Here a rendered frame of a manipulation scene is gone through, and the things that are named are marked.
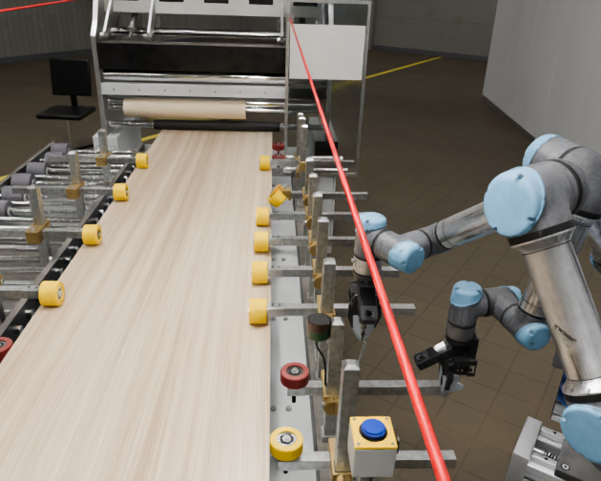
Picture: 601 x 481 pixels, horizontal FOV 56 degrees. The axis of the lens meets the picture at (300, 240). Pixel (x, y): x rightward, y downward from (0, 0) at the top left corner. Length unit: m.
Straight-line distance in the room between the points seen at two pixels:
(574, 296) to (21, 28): 13.07
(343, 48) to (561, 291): 2.90
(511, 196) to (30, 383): 1.28
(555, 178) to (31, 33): 13.08
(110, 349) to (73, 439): 0.35
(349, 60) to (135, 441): 2.88
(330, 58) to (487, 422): 2.32
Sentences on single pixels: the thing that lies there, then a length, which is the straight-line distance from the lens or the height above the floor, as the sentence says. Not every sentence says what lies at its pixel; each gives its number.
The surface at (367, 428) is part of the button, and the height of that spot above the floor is 1.23.
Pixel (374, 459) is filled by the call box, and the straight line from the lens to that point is 0.99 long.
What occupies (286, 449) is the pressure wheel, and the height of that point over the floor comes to 0.91.
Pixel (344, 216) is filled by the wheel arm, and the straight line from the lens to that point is 2.45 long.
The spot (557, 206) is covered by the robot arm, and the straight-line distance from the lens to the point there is 1.07.
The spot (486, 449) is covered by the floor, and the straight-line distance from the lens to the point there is 2.81.
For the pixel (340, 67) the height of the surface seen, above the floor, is 1.35.
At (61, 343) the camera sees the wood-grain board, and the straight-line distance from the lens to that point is 1.82.
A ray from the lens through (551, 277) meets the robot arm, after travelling 1.08.
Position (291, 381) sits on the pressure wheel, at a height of 0.90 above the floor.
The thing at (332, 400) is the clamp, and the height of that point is 0.87.
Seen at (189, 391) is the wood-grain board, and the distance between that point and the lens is 1.56.
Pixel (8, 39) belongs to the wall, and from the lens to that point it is 13.49.
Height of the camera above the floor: 1.91
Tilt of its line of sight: 26 degrees down
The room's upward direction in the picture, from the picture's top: 2 degrees clockwise
